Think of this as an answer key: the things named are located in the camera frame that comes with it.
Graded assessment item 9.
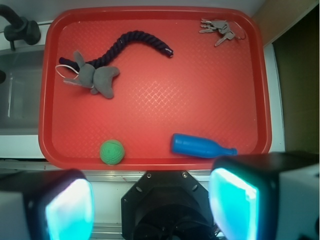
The blue plastic bottle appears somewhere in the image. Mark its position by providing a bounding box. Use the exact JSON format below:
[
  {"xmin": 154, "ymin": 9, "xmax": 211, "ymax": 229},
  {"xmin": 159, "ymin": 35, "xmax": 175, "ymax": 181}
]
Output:
[{"xmin": 171, "ymin": 133, "xmax": 238, "ymax": 159}]

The grey plush elephant toy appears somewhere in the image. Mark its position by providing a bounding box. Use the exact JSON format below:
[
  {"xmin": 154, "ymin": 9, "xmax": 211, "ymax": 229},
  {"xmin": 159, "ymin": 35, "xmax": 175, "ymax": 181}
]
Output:
[{"xmin": 55, "ymin": 51, "xmax": 120, "ymax": 99}]

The dark blue twisted rope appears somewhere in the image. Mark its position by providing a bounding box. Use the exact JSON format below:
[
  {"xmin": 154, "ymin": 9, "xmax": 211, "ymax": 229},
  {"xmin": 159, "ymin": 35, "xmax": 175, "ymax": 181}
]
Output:
[{"xmin": 58, "ymin": 30, "xmax": 175, "ymax": 70}]

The green textured ball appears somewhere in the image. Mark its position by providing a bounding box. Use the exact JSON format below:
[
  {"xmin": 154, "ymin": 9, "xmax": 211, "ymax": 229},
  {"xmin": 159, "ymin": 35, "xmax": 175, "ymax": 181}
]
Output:
[{"xmin": 99, "ymin": 139, "xmax": 125, "ymax": 165}]

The silver key bunch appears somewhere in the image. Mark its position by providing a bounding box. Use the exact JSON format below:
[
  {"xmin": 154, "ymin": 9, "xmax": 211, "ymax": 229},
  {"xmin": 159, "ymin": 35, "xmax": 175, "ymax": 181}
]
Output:
[{"xmin": 199, "ymin": 18, "xmax": 247, "ymax": 47}]

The grey sink basin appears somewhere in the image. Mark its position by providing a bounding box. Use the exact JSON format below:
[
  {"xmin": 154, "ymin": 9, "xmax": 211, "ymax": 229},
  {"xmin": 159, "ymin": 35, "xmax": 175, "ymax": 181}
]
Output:
[{"xmin": 0, "ymin": 47, "xmax": 44, "ymax": 135}]

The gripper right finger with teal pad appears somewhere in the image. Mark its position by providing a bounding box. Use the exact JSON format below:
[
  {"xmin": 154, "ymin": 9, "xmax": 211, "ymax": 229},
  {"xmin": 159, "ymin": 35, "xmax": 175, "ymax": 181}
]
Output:
[{"xmin": 208, "ymin": 151, "xmax": 320, "ymax": 240}]

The red plastic tray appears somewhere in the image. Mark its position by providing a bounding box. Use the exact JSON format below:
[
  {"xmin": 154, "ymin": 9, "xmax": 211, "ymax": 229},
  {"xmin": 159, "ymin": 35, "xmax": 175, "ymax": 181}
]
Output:
[{"xmin": 38, "ymin": 7, "xmax": 272, "ymax": 171}]

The grey sink faucet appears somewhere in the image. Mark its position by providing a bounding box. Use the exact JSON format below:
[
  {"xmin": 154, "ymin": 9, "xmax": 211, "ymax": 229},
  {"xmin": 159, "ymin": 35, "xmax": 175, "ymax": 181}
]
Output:
[{"xmin": 0, "ymin": 4, "xmax": 41, "ymax": 51}]

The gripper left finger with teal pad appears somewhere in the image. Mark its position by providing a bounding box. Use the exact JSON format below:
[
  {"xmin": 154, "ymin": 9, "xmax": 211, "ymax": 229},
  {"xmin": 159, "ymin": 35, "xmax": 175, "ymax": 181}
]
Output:
[{"xmin": 0, "ymin": 169, "xmax": 95, "ymax": 240}]

